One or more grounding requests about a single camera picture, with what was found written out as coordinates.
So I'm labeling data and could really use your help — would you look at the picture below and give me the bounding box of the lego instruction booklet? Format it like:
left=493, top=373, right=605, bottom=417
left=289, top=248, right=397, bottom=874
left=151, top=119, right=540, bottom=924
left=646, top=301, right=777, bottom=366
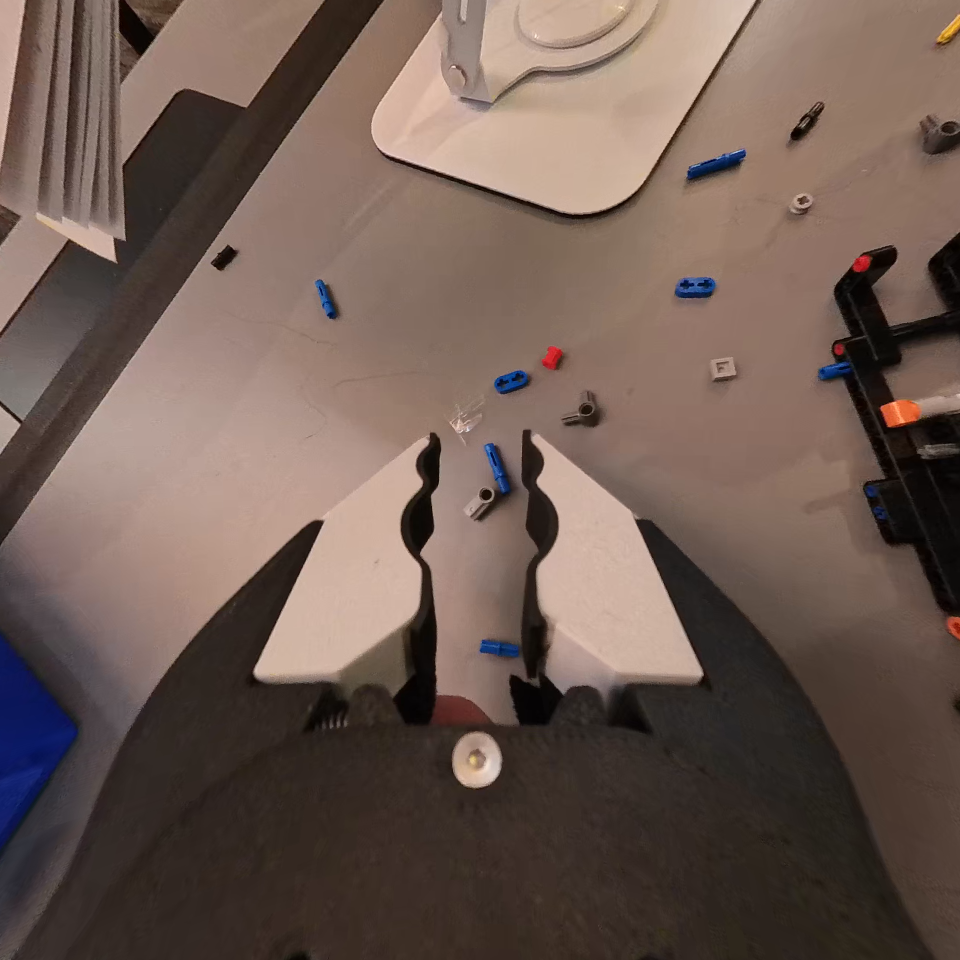
left=0, top=0, right=127, bottom=264

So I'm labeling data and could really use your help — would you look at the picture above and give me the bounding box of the blue storage bin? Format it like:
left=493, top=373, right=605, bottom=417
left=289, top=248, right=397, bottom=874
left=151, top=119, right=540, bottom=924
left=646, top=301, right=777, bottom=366
left=0, top=632, right=81, bottom=856

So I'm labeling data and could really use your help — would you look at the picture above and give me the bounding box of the black lego liftarm blue pin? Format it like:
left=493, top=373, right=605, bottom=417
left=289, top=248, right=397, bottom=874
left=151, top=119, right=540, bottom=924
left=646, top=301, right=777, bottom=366
left=817, top=244, right=901, bottom=382

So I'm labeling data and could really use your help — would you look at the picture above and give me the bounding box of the black lego chassis assembly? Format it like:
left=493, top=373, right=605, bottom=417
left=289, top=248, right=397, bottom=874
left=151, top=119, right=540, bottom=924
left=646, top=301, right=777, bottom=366
left=855, top=360, right=960, bottom=642

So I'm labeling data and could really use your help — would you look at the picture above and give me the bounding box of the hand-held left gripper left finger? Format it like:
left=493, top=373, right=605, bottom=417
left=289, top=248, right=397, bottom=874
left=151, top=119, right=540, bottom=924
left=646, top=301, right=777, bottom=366
left=253, top=432, right=444, bottom=725

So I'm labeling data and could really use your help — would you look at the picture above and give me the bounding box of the black lego liftarm axle tube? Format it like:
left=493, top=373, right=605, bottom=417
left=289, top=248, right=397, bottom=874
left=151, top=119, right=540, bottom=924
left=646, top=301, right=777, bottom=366
left=888, top=231, right=960, bottom=342

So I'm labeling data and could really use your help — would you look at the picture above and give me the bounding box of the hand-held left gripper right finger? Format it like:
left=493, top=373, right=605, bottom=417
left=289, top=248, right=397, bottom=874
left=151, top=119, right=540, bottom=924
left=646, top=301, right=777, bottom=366
left=510, top=429, right=706, bottom=725

